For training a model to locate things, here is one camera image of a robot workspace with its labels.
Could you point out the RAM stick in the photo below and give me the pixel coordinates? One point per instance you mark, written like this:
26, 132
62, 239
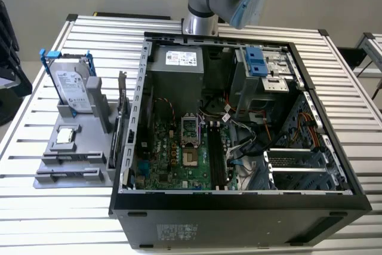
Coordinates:
68, 175
71, 157

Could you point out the black RAM slot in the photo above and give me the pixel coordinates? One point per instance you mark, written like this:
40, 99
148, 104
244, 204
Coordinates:
224, 156
212, 156
220, 156
215, 156

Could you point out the grey power supply unit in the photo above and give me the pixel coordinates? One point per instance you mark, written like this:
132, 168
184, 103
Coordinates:
176, 87

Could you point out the black case fan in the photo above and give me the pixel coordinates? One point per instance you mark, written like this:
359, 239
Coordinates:
148, 111

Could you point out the CPU socket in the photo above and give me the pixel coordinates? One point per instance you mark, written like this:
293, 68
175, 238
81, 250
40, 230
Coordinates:
190, 156

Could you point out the green motherboard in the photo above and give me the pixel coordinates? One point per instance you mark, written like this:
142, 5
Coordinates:
206, 165

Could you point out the blue expansion slot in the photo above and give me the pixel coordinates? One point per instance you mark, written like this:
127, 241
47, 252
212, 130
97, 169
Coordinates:
144, 168

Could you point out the blue plastic drive latch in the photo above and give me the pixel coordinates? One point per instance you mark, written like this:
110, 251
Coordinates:
256, 67

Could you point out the black graphics card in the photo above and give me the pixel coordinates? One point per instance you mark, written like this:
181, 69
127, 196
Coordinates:
115, 144

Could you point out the silver optical drive bay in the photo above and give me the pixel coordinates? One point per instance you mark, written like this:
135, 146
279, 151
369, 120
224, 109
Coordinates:
274, 84

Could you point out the grey parts rack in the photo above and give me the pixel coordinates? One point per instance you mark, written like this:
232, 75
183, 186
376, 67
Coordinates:
86, 144

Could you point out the black strip yellow end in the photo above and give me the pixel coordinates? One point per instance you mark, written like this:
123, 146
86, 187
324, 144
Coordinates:
134, 16

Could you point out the grey hard disk bay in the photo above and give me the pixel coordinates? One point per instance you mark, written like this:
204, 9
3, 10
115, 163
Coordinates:
295, 153

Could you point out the black open PC case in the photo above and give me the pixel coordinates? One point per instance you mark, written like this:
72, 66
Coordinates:
238, 225

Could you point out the hard disk in blue carrier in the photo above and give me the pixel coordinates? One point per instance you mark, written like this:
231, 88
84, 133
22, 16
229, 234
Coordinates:
70, 87

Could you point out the silver CPU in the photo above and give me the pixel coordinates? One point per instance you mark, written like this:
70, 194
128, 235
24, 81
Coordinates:
65, 135

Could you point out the black office chair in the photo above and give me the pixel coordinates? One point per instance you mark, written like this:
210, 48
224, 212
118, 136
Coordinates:
12, 58

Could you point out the metal slat side table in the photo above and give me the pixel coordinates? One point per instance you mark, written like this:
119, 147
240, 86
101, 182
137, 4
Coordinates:
371, 44

